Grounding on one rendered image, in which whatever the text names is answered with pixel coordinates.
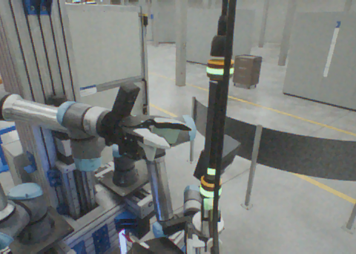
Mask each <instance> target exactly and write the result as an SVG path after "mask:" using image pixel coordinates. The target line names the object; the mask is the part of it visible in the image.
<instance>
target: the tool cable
mask: <svg viewBox="0 0 356 254"><path fill-rule="evenodd" d="M236 8H237V0H222V12H221V16H227V14H228V16H227V31H226V39H225V53H224V61H223V76H222V90H221V99H220V121H219V128H218V137H217V151H216V167H215V175H214V192H213V203H212V238H210V239H209V240H208V243H207V250H208V252H209V253H211V250H210V249H211V247H212V246H213V254H220V252H221V251H222V249H223V243H222V242H221V240H220V239H219V234H218V209H219V197H220V173H221V166H222V158H223V146H224V133H225V120H226V114H227V106H228V87H229V80H230V74H231V55H232V48H233V41H234V22H235V15H236Z"/></svg>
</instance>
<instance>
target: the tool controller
mask: <svg viewBox="0 0 356 254"><path fill-rule="evenodd" d="M240 144H241V143H239V142H238V141H236V140H234V139H233V138H231V137H229V136H228V135H227V134H225V135H224V146H223V153H222V166H221V173H220V178H223V177H222V174H224V172H225V171H227V170H228V169H229V168H230V167H231V164H232V163H233V161H234V158H235V155H236V154H237V152H238V150H239V147H240ZM203 156H204V149H203V150H202V151H201V154H200V157H199V159H198V161H197V166H196V168H195V170H194V177H195V178H197V179H198V180H199V181H201V177H202V176H203V175H204V173H202V164H203Z"/></svg>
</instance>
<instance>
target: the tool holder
mask: <svg viewBox="0 0 356 254"><path fill-rule="evenodd" d="M210 209H212V206H211V205H208V199H207V198H204V202H203V205H201V212H198V213H197V214H196V215H195V216H194V218H193V228H194V231H195V232H197V234H199V235H201V236H204V237H206V238H209V228H208V211H209V210H210ZM201 221H202V223H201ZM223 230H224V227H223V219H222V218H221V213H220V203H219V209H218V234H220V233H221V232H222V231H223Z"/></svg>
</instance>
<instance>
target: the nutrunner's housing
mask: <svg viewBox="0 0 356 254"><path fill-rule="evenodd" d="M226 31H227V16H220V17H219V21H218V25H217V35H214V37H213V39H212V41H211V52H210V56H213V57H224V53H225V39H226Z"/></svg>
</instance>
